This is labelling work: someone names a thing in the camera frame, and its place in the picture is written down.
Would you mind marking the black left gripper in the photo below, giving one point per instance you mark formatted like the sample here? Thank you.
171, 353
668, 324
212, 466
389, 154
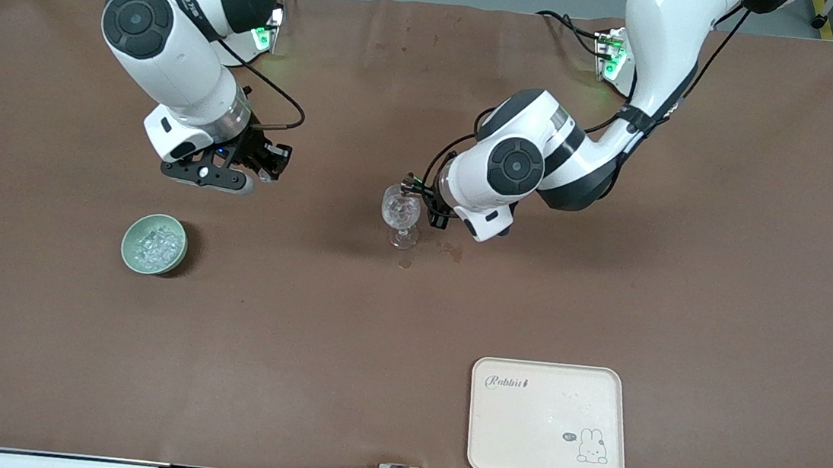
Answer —
433, 200

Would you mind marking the brown table cover mat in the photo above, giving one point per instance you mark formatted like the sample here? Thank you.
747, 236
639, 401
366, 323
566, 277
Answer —
406, 340

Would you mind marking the clear wine glass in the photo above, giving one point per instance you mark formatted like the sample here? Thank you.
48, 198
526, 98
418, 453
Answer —
399, 213

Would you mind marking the green ceramic bowl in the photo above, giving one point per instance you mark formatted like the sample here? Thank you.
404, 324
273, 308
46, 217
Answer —
132, 252

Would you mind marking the cream rabbit print tray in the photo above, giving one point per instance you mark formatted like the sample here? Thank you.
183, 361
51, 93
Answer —
547, 430

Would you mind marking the clear plastic ice cube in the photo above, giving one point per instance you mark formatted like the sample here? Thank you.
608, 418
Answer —
266, 176

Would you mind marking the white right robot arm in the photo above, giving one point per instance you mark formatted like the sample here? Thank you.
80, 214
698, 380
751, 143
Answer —
173, 65

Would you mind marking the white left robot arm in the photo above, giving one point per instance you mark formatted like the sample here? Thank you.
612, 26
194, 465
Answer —
656, 43

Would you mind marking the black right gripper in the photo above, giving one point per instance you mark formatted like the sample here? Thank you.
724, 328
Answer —
253, 148

